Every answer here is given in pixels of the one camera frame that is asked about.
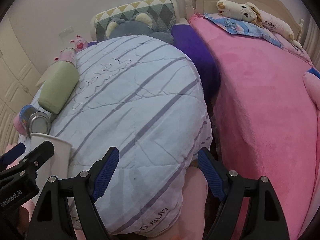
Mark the white purple striped quilt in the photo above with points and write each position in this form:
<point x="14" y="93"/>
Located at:
<point x="144" y="97"/>

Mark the beige curtain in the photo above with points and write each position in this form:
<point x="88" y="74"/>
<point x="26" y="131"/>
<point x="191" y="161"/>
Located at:
<point x="312" y="42"/>

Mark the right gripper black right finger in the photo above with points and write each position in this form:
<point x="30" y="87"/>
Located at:
<point x="264" y="218"/>

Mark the cream built-in wardrobe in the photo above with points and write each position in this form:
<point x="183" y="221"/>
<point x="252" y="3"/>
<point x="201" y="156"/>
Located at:
<point x="18" y="82"/>

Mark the pink fleece blanket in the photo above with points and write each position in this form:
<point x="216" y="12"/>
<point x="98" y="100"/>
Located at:
<point x="267" y="122"/>

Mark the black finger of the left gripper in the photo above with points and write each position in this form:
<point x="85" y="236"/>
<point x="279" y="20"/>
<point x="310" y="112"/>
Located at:
<point x="32" y="161"/>
<point x="13" y="154"/>

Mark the triangle pattern cushion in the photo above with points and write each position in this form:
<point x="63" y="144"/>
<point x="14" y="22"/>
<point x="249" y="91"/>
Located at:
<point x="165" y="13"/>

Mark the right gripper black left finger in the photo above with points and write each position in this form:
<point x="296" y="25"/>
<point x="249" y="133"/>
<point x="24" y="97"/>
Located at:
<point x="51" y="217"/>

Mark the pink blue plush toy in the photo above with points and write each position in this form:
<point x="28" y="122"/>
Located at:
<point x="312" y="84"/>

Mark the green plastic cup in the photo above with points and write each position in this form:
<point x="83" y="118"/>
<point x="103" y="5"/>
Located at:
<point x="58" y="86"/>

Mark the white paper cup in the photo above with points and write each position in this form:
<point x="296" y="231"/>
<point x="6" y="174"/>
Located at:
<point x="57" y="165"/>

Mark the light pink blanket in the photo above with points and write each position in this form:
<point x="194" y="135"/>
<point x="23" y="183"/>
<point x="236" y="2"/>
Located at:
<point x="190" y="224"/>

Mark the blue black CoolTowel can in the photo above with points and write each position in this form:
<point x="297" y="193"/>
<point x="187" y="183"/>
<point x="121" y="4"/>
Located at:
<point x="34" y="121"/>

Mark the purple blanket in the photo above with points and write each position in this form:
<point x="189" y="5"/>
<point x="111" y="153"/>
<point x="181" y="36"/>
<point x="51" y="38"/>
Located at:
<point x="187" y="41"/>

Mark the grey cat plush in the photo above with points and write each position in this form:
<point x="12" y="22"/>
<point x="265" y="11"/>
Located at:
<point x="141" y="24"/>

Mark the white bedside table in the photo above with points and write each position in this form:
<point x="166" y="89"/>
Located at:
<point x="47" y="74"/>

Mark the white wall socket panel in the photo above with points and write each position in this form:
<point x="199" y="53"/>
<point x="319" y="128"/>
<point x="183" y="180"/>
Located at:
<point x="66" y="32"/>

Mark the white dog plush pillow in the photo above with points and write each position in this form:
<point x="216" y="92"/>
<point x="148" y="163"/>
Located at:
<point x="250" y="13"/>

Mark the pink label clear bottle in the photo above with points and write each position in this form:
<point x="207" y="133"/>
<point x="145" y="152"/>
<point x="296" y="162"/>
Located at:
<point x="68" y="55"/>

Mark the blue cartoon pillow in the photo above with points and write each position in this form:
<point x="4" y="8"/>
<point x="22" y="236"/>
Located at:
<point x="237" y="27"/>

